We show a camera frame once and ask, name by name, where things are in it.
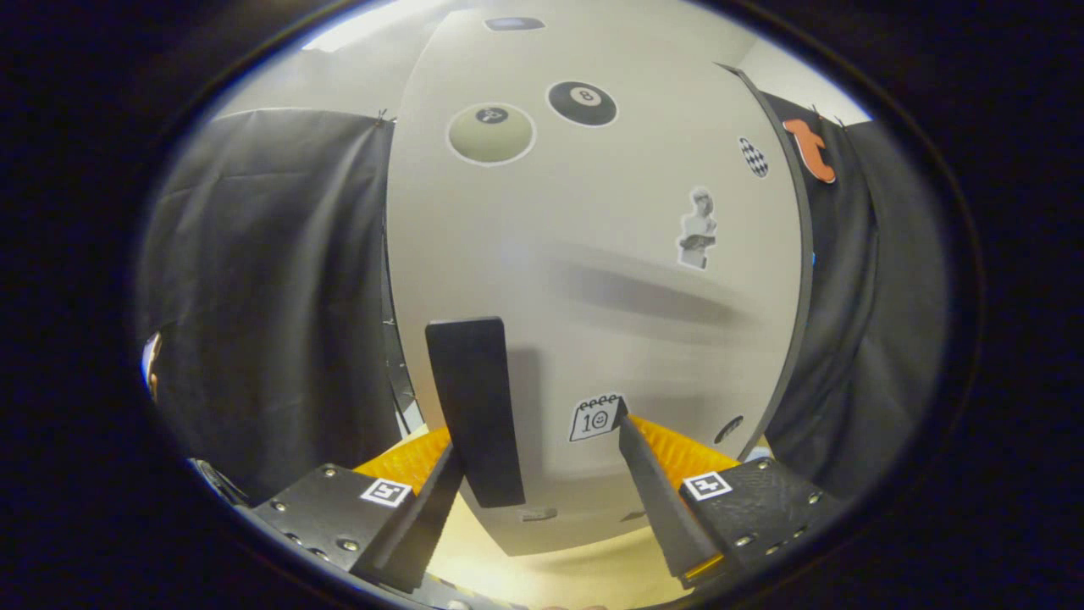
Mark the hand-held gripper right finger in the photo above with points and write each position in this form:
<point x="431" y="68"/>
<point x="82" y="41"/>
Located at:
<point x="660" y="508"/>

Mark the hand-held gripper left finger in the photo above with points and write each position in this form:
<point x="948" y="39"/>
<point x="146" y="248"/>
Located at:
<point x="428" y="534"/>

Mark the white cabinet door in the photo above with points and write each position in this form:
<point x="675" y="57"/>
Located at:
<point x="610" y="339"/>

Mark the dark grey cabinet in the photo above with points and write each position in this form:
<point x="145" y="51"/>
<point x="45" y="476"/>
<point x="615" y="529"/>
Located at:
<point x="806" y="254"/>

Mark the black backdrop cloth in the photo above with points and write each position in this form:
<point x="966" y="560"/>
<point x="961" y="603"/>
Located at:
<point x="254" y="280"/>

